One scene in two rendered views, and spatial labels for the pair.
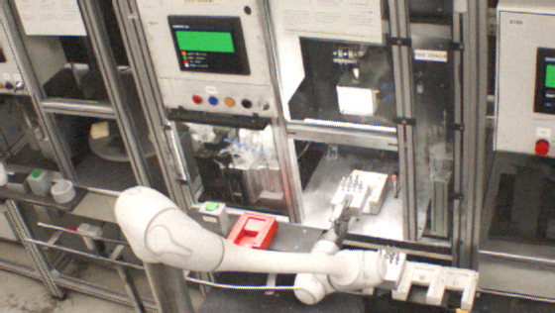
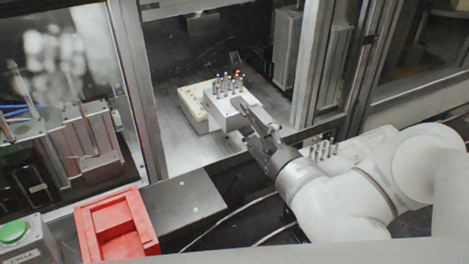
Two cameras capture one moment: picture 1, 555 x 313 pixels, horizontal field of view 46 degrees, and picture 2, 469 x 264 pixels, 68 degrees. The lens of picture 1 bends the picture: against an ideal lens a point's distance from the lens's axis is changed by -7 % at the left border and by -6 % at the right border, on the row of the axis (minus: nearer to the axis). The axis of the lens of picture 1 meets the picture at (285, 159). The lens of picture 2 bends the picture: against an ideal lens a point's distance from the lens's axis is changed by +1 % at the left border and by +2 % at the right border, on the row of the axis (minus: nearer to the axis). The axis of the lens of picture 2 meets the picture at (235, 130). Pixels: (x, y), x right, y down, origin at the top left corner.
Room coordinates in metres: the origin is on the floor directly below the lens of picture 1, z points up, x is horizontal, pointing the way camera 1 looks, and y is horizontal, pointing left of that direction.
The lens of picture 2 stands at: (1.39, 0.35, 1.52)
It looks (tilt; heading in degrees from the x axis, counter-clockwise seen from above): 40 degrees down; 305
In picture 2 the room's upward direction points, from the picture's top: straight up
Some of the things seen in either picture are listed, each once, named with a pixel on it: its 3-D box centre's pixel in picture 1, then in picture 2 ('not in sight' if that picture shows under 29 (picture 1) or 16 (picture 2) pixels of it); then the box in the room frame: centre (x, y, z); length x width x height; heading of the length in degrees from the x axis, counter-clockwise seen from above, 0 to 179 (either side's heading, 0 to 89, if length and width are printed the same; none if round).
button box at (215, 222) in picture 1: (216, 218); (27, 248); (1.88, 0.28, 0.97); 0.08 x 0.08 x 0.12; 62
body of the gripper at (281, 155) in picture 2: (332, 239); (279, 158); (1.60, -0.10, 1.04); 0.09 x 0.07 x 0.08; 152
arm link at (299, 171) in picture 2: (325, 255); (301, 182); (1.53, -0.07, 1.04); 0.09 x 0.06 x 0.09; 62
